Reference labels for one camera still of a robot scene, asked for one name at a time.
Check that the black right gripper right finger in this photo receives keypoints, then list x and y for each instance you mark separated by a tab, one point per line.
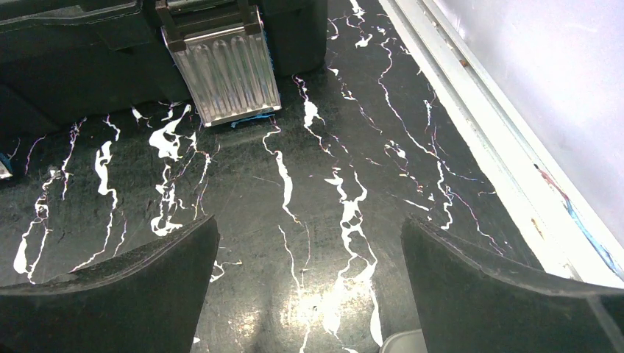
470	299

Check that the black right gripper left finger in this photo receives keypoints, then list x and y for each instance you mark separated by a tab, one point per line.
148	299

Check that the silver toolbox latch right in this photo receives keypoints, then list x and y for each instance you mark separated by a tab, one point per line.
228	72

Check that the black plastic toolbox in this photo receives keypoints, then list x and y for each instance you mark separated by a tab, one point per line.
62	60

